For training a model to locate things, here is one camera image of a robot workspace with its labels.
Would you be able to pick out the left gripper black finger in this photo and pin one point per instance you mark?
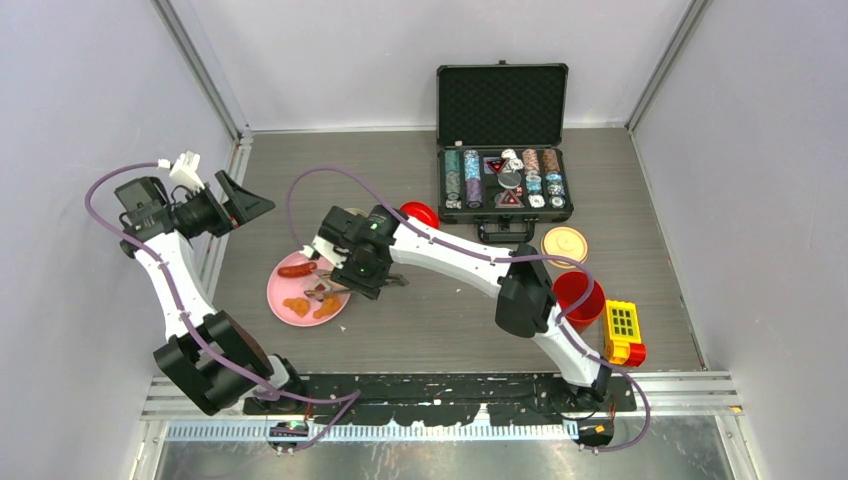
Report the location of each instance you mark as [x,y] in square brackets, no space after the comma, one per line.
[244,205]
[213,216]

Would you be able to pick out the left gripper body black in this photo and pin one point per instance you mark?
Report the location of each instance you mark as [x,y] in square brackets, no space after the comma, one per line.
[195,216]

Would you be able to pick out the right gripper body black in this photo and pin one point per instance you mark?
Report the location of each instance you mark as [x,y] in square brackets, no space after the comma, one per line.
[372,276]

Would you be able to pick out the sushi roll piece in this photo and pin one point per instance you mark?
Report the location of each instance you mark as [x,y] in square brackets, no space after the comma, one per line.
[320,289]

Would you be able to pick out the red plastic cup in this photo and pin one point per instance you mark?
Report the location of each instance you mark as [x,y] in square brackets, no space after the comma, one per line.
[568,289]

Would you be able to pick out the metal serving tongs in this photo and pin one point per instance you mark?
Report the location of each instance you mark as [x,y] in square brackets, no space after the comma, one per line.
[391,280]

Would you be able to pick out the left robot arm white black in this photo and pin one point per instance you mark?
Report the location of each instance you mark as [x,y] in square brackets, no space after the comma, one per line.
[208,355]

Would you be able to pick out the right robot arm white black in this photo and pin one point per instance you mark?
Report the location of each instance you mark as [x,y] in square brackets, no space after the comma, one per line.
[526,305]

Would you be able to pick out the round steel lunch box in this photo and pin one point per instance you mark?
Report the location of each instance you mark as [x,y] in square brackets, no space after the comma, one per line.
[357,211]

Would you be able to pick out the fried chicken drumstick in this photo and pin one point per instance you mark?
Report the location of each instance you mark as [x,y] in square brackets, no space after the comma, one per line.
[329,306]

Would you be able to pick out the red sausage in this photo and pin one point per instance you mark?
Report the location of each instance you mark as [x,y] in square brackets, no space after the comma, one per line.
[297,270]

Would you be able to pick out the pink plate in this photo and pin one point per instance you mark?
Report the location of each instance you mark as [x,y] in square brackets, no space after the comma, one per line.
[278,289]

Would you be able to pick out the fried chicken nugget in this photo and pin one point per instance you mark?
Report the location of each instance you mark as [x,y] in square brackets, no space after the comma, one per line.
[299,306]

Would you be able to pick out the red lid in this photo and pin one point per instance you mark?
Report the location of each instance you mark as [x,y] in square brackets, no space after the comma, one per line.
[422,212]

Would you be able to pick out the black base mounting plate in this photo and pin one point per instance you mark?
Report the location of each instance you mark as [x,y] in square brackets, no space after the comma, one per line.
[509,399]

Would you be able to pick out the black poker chip case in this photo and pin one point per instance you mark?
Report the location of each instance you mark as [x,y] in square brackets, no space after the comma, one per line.
[499,165]

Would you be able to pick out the beige round lid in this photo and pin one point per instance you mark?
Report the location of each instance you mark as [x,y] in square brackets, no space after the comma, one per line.
[565,242]

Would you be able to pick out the yellow red toy block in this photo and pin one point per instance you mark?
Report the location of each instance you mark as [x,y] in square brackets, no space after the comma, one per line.
[623,344]

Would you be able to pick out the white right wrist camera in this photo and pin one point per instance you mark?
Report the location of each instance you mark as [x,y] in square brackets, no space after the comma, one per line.
[322,248]

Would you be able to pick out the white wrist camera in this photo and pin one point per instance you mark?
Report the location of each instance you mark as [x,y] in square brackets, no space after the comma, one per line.
[183,171]
[322,248]

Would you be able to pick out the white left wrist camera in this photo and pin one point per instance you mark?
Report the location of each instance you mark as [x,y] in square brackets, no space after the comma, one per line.
[183,171]

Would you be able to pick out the toothed aluminium rail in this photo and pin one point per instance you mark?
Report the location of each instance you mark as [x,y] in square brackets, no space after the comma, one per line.
[294,431]

